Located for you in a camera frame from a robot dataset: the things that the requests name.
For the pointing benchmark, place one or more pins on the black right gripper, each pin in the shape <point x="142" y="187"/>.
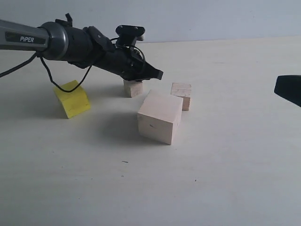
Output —
<point x="289" y="88"/>

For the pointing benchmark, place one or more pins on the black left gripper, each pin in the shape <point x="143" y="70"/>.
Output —
<point x="129" y="63"/>

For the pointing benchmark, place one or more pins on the yellow cube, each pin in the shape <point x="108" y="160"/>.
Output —
<point x="73" y="103"/>

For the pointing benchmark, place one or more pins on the large wooden cube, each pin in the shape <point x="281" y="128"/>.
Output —
<point x="159" y="116"/>

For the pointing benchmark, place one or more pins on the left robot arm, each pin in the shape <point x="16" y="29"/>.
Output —
<point x="60" y="41"/>

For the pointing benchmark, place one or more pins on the medium wooden cube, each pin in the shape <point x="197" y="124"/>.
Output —
<point x="184" y="91"/>

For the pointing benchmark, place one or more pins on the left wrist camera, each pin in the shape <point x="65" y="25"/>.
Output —
<point x="129" y="34"/>

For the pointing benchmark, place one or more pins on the small wooden cube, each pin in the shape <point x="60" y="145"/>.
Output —
<point x="133" y="88"/>

